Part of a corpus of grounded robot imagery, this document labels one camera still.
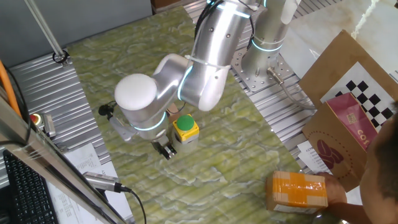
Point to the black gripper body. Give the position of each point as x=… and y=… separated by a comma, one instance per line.
x=161, y=145

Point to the emergency stop switch box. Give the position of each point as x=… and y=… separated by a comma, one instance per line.
x=48, y=124

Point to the brown maroon Costa paper bag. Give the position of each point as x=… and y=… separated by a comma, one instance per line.
x=335, y=146

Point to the black keyboard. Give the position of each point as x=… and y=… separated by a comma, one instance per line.
x=28, y=193

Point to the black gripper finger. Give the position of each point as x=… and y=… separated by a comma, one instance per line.
x=171, y=152
x=163, y=155

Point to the white marble pattern sheet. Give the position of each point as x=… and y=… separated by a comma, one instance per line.
x=326, y=18

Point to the thin metal pole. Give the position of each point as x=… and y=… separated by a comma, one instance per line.
x=46, y=31

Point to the person forearm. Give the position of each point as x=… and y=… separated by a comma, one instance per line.
x=348, y=213

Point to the cardboard box with orange tape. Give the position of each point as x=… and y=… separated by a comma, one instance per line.
x=295, y=191

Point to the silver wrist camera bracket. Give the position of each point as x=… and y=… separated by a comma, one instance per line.
x=122, y=129

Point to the silver ribbed camera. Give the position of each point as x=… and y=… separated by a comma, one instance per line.
x=101, y=181

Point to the black white checkerboard sheet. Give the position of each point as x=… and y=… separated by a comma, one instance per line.
x=370, y=90

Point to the green marble pattern mat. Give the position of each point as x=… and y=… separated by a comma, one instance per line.
x=217, y=174

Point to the orange tube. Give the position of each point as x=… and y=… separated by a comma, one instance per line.
x=8, y=87

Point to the person hand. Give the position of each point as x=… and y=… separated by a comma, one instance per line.
x=335, y=189

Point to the yellow box with green button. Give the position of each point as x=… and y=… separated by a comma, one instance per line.
x=185, y=127

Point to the metal frame bar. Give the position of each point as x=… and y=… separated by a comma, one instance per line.
x=46, y=158

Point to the printed paper sheets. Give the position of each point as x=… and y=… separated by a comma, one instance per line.
x=84, y=158
x=312, y=158

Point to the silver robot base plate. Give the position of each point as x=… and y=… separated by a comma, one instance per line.
x=248, y=81

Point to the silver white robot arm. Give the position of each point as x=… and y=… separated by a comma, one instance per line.
x=211, y=59

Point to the small wooden cube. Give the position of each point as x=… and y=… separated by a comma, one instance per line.
x=173, y=110

